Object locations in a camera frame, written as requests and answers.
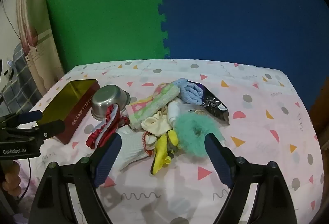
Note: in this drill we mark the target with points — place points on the white glove red trim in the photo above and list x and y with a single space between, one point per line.
131 147

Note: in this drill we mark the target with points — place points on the light blue towel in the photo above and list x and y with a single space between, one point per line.
190 93

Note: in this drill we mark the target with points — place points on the red and white scrunchie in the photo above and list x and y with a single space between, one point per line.
108 126

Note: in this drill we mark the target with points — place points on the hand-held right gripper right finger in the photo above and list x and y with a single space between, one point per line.
218 159

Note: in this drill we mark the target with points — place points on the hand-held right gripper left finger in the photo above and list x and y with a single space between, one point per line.
108 159

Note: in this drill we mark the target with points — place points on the steel bowl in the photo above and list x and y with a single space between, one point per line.
108 97

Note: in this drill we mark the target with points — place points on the white towel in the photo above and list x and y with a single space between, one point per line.
174 111

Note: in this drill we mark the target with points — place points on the yellow and grey cloth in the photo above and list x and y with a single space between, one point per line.
160 153

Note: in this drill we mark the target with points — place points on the cream scrunchie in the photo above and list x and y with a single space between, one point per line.
156 125

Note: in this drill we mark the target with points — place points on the teal fluffy scrunchie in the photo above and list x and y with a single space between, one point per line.
191 134

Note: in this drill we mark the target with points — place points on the blue foam mat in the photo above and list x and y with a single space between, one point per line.
231 8

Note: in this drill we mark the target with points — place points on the red tin box gold inside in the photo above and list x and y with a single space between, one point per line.
78 116

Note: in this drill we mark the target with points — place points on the person's left hand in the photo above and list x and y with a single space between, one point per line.
12 179

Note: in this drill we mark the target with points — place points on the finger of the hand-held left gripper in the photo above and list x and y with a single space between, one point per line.
51 129
29 116

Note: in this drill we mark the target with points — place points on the green foam mat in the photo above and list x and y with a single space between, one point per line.
102 13

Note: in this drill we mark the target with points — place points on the black foil packet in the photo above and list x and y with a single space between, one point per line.
217 109

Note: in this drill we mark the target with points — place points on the brown wooden furniture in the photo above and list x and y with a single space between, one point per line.
320 111

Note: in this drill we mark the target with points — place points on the pink patterned tablecloth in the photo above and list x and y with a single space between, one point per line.
257 162

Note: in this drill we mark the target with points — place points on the dotted pastel towel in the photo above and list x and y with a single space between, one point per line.
154 104

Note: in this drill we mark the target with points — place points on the grey plaid cloth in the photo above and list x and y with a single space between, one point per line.
18 85

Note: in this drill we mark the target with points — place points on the beige printed curtain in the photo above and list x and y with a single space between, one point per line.
38 21

